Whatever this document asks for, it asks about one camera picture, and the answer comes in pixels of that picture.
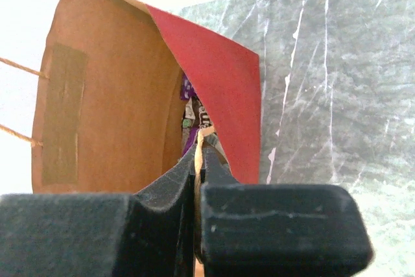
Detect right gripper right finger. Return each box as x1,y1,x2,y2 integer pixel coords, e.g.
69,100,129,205
200,149,373,276

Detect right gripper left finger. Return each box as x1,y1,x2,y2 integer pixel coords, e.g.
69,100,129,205
1,154,195,276

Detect red paper bag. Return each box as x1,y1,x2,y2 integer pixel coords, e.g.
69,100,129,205
31,0,261,195

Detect purple candy packet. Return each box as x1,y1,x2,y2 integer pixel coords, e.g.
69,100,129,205
180,73,197,101

